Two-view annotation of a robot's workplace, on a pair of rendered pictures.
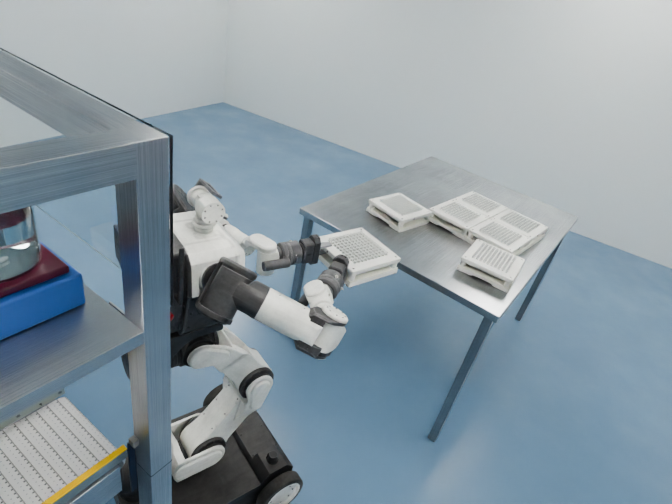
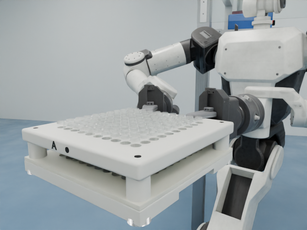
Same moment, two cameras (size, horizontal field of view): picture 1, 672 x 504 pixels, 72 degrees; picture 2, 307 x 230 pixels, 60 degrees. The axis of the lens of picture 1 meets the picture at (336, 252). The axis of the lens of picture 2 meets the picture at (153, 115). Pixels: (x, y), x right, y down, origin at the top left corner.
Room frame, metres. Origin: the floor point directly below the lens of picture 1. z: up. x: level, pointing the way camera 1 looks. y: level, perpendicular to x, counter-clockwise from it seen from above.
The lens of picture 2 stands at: (1.95, -0.10, 1.16)
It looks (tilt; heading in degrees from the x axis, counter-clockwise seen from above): 11 degrees down; 172
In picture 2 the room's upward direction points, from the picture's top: straight up
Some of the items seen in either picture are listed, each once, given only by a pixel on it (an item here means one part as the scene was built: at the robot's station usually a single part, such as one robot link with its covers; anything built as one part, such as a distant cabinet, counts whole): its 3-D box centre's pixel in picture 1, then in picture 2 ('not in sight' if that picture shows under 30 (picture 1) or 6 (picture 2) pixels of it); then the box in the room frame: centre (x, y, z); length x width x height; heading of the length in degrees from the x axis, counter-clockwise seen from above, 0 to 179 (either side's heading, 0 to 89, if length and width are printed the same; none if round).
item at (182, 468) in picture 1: (190, 445); not in sight; (1.08, 0.39, 0.28); 0.21 x 0.20 x 0.13; 133
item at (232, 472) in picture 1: (198, 455); not in sight; (1.10, 0.37, 0.19); 0.64 x 0.52 x 0.33; 133
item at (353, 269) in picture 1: (357, 249); (132, 130); (1.53, -0.08, 1.05); 0.25 x 0.24 x 0.02; 133
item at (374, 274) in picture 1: (354, 260); (133, 159); (1.53, -0.08, 1.01); 0.24 x 0.24 x 0.02; 43
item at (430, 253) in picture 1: (454, 215); not in sight; (2.46, -0.63, 0.86); 1.50 x 1.10 x 0.04; 149
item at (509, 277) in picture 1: (493, 259); not in sight; (1.89, -0.73, 0.94); 0.25 x 0.24 x 0.02; 64
